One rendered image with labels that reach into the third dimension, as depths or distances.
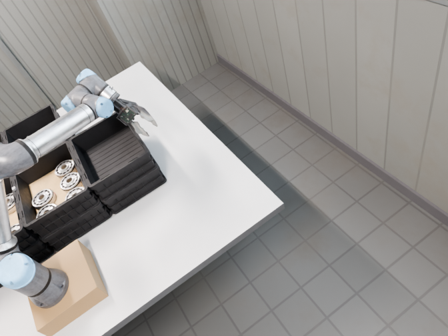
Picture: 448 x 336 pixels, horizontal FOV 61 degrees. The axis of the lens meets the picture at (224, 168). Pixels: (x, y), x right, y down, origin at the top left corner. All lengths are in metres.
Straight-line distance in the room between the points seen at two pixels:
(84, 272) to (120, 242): 0.21
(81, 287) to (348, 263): 1.36
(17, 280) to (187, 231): 0.64
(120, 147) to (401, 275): 1.57
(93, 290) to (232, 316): 0.87
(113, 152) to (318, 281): 1.27
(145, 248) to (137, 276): 0.12
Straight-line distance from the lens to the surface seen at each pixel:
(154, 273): 1.60
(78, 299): 1.61
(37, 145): 1.39
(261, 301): 2.17
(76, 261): 1.69
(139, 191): 1.80
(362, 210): 2.38
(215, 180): 1.74
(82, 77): 1.64
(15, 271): 1.53
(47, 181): 2.05
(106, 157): 1.93
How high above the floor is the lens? 2.00
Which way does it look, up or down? 47 degrees down
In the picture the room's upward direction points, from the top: 23 degrees counter-clockwise
